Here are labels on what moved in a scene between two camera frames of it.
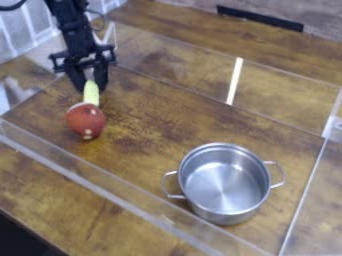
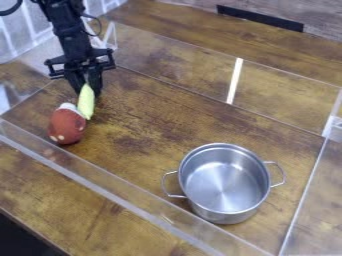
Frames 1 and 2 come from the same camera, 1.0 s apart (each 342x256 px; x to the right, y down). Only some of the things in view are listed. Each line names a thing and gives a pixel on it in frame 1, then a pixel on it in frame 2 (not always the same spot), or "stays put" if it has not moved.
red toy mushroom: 85,120 -> 67,124
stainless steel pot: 224,182 stays put
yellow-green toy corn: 91,96 stays put
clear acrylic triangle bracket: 109,36 stays put
